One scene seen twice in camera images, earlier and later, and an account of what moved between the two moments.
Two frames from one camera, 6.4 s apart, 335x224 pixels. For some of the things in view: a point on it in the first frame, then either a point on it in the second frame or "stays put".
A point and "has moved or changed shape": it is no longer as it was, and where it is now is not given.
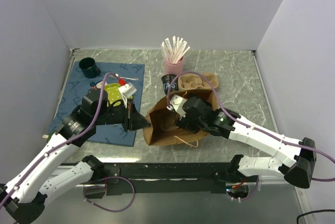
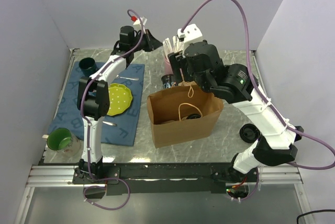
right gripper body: (183, 122) to (178, 60)
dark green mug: (88, 67) stays put
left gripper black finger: (137, 120) to (149, 43)
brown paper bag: (159, 126) has moved or changed shape
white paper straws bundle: (174, 52) stays put
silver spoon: (118, 76) stays put
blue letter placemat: (74, 84) stays put
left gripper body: (117, 114) to (138, 47)
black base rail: (162, 178) stays put
